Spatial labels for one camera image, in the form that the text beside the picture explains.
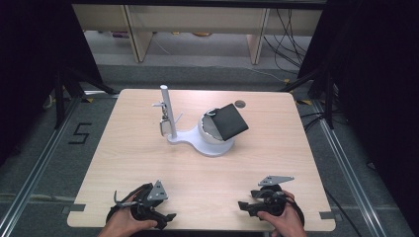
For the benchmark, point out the white key stand with dish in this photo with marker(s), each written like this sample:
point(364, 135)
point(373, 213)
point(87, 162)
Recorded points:
point(210, 144)

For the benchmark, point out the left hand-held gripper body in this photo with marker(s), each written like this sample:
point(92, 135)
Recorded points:
point(146, 205)

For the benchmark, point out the light wooden shelf unit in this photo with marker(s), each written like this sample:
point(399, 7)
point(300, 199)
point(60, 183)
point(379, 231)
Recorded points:
point(197, 19)

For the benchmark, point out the small silver metal item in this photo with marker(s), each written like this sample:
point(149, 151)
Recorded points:
point(210, 112)

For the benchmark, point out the black metal stand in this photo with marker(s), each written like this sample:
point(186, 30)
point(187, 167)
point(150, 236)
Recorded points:
point(324, 95)
point(69, 92)

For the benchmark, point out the person's left hand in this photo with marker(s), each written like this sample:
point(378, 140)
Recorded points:
point(125, 223)

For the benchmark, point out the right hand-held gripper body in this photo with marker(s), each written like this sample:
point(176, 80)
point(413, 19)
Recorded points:
point(273, 199)

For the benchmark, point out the aluminium floor rail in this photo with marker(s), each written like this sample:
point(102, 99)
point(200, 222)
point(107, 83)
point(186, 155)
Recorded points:
point(36, 171)
point(349, 177)

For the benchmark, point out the black curtain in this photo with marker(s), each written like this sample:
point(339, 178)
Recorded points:
point(36, 65)
point(378, 82)

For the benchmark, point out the person's right hand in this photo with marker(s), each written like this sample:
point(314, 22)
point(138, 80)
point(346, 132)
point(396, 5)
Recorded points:
point(285, 223)

